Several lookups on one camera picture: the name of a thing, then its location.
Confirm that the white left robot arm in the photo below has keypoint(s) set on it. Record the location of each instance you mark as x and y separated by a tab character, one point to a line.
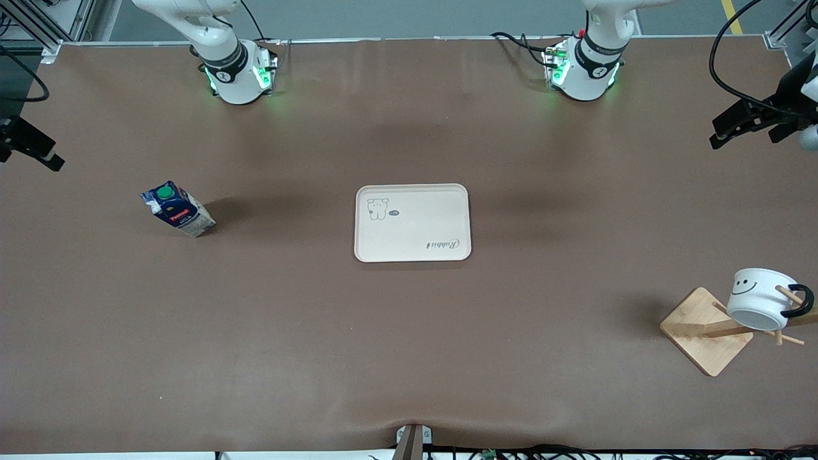
588	70

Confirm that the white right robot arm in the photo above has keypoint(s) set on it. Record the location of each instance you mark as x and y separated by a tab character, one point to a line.
230	70

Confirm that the wooden cup rack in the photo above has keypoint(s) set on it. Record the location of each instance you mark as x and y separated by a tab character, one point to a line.
696	332

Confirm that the brown table edge bracket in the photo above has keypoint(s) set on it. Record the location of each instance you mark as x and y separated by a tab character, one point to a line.
412	441

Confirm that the aluminium frame post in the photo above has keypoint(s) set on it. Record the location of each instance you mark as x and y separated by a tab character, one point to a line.
789	29
38	25

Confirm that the cream plastic tray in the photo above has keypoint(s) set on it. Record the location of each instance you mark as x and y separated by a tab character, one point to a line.
415	223

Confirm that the blue milk carton green cap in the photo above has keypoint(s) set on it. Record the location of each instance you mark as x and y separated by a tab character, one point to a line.
182	214

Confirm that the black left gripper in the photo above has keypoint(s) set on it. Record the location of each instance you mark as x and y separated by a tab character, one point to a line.
783	97

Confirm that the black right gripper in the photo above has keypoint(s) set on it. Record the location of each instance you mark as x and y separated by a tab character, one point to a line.
14	133

